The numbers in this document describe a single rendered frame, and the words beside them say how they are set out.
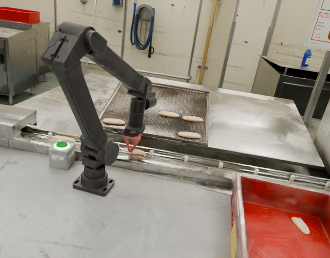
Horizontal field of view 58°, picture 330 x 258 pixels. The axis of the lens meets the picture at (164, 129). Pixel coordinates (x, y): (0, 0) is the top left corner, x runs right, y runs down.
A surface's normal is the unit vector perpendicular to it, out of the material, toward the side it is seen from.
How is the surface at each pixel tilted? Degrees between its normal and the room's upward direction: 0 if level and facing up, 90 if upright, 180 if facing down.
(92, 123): 91
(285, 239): 0
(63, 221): 0
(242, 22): 90
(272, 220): 0
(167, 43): 90
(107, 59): 93
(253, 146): 10
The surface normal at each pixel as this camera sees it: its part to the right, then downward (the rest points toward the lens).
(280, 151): 0.11, -0.83
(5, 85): -0.11, 0.39
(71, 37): -0.26, -0.36
